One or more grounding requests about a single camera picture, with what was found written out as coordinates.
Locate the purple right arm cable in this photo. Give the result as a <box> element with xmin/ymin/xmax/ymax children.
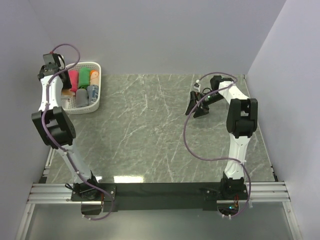
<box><xmin>183</xmin><ymin>71</ymin><xmax>251</xmax><ymax>220</ymax></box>

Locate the blue patterned rolled towel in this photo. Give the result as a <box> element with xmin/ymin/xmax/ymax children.
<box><xmin>87</xmin><ymin>84</ymin><xmax>99</xmax><ymax>106</ymax></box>

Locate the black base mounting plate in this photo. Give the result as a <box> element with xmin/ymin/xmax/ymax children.
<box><xmin>71</xmin><ymin>182</ymin><xmax>249</xmax><ymax>212</ymax></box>

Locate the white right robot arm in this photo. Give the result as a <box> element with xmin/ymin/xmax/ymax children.
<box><xmin>185</xmin><ymin>75</ymin><xmax>258</xmax><ymax>200</ymax></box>

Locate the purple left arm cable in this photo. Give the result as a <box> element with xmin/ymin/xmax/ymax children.
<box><xmin>41</xmin><ymin>43</ymin><xmax>116</xmax><ymax>221</ymax></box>

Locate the pink rolled towel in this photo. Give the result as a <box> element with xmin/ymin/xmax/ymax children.
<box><xmin>68</xmin><ymin>70</ymin><xmax>79</xmax><ymax>93</ymax></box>

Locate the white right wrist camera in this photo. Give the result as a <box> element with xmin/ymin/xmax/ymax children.
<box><xmin>193</xmin><ymin>79</ymin><xmax>201</xmax><ymax>93</ymax></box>

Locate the white plastic basket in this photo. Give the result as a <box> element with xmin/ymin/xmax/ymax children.
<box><xmin>61</xmin><ymin>61</ymin><xmax>102</xmax><ymax>115</ymax></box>

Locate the aluminium rail frame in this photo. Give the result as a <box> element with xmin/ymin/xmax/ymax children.
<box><xmin>14</xmin><ymin>109</ymin><xmax>303</xmax><ymax>240</ymax></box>

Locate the orange rolled towel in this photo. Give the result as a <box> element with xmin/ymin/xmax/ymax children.
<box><xmin>90</xmin><ymin>70</ymin><xmax>100</xmax><ymax>86</ymax></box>

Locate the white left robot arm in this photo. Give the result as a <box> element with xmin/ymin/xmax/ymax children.
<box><xmin>31</xmin><ymin>52</ymin><xmax>101</xmax><ymax>201</ymax></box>

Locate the orange patterned towel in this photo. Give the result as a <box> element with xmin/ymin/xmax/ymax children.
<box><xmin>61</xmin><ymin>89</ymin><xmax>75</xmax><ymax>97</ymax></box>

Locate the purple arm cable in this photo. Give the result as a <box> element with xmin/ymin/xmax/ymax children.
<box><xmin>183</xmin><ymin>71</ymin><xmax>251</xmax><ymax>220</ymax></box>
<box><xmin>41</xmin><ymin>43</ymin><xmax>116</xmax><ymax>221</ymax></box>

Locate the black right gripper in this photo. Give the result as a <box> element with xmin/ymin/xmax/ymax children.
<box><xmin>185</xmin><ymin>91</ymin><xmax>225</xmax><ymax>119</ymax></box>

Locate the green rolled towel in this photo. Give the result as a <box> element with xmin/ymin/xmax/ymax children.
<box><xmin>77</xmin><ymin>67</ymin><xmax>91</xmax><ymax>89</ymax></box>

